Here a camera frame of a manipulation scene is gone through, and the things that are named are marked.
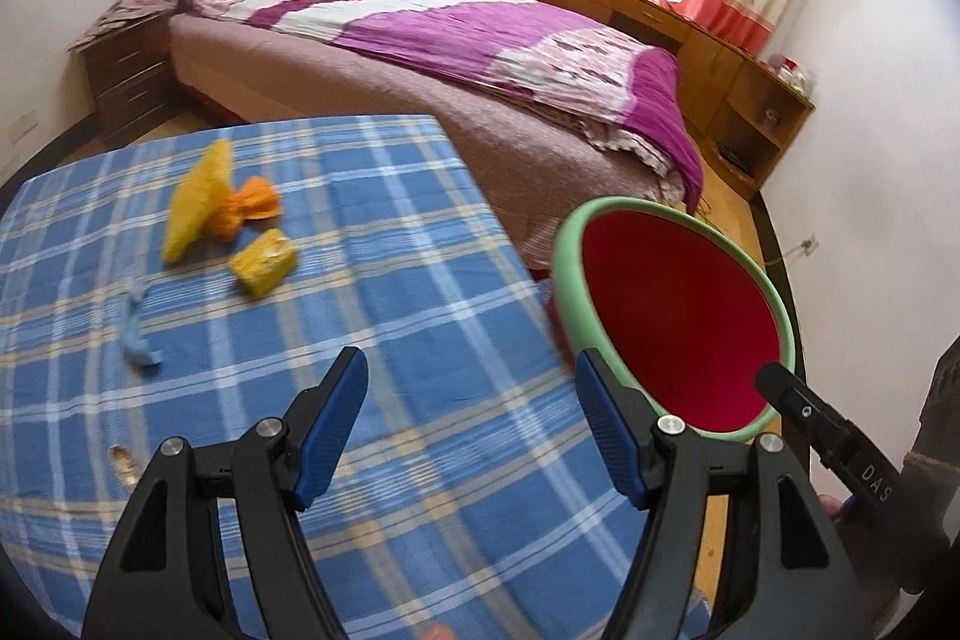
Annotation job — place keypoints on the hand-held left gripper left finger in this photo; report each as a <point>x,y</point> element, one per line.
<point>334,430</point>

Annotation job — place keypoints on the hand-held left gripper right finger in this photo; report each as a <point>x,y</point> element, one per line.
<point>611,430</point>

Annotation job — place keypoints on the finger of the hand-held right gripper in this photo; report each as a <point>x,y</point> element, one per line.
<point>825,430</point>

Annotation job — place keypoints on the green and red bin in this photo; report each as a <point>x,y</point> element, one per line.
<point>675,310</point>

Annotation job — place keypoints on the person's right hand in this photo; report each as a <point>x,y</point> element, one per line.
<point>831,506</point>

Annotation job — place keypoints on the blue plaid tablecloth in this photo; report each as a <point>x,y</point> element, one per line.
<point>450,347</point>

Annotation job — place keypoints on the yellow sponge block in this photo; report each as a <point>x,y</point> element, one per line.
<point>262,263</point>

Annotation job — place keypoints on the small nut shell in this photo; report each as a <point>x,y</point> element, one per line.
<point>124,464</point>

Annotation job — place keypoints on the orange crumpled cloth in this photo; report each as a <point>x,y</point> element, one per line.
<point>244,206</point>

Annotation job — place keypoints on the yellow cloth piece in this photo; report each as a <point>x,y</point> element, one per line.
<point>196,197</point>

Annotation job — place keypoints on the brown bed cover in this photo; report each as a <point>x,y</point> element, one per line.
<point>337,85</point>

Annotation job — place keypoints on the small red items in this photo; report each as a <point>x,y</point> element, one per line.
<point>791,74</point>

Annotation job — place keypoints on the long wooden cabinet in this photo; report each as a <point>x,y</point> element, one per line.
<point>675,33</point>

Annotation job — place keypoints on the wooden nightstand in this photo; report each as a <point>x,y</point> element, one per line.
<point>127,78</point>

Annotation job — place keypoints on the purple floral quilt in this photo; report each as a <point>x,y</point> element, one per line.
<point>450,25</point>

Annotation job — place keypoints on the pink cloth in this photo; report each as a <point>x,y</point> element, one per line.
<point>124,14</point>

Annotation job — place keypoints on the white wall socket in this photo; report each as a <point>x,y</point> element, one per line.
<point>808,244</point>
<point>19,126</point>

